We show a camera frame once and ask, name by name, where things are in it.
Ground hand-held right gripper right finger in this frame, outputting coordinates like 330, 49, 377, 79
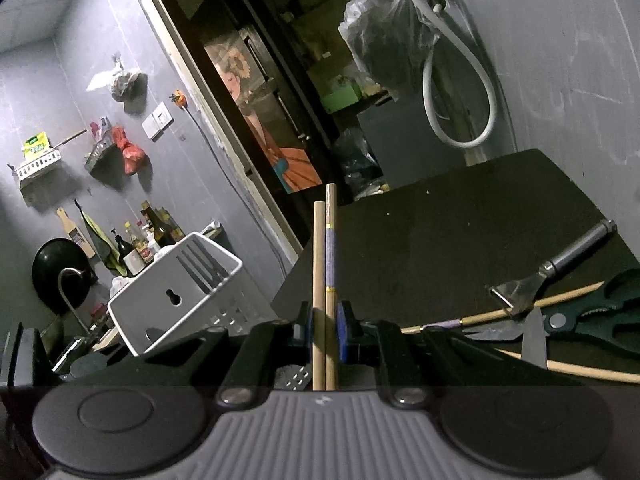
336, 301, 583, 407

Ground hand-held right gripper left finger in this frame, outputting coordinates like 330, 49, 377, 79
60, 301, 316, 407

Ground plain wooden chopstick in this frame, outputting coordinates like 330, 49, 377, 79
492, 347, 640, 385
312, 201, 327, 392

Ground white perforated utensil basket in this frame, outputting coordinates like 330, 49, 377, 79
106, 231, 244, 357

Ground metal peeler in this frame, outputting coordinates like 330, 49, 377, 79
487, 219, 618, 318

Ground curved metal faucet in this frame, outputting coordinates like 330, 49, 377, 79
56, 266, 96, 333

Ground black wok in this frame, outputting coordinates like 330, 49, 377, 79
31, 238, 99, 313

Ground wooden paddle board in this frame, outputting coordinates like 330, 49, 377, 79
55, 206, 96, 260

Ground green cloth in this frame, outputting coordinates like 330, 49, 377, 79
75, 200, 121, 276

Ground row of sauce bottles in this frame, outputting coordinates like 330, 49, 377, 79
111, 201, 187, 277

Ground black plastic bag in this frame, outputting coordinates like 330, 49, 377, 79
334, 130, 388, 198

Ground door poster with sunflower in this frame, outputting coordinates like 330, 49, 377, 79
204, 35, 322, 194

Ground grey cabinet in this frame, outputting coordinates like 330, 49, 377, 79
356, 92, 473, 190

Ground green yellow packet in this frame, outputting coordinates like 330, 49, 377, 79
21, 131, 52, 157

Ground wooden stick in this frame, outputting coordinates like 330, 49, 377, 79
50, 128, 88, 148

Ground red plastic bag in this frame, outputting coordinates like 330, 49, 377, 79
111, 126, 151, 177

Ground green box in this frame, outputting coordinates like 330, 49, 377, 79
320, 76, 362, 113

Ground black kitchen scissors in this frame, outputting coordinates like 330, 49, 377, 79
450, 267, 640, 367

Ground clear hanging plastic bag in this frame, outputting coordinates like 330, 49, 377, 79
86, 54, 142, 102

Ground clear plastic bag dark contents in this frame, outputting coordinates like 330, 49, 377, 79
339, 0, 441, 103

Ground wooden storage shelf unit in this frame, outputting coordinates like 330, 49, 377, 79
260, 0, 391, 116

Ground dark wooden door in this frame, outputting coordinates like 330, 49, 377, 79
192, 0, 341, 201

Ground white wall rack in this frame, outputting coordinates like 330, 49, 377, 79
14, 149, 63, 181

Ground grey wire wall rack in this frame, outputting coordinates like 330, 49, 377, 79
83, 139, 121, 175

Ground white wall switch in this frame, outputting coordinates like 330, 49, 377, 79
141, 101, 174, 141

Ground pale wooden door frame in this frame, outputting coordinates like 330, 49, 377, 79
127, 0, 306, 256

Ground white hose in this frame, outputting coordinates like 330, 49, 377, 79
390, 0, 498, 150

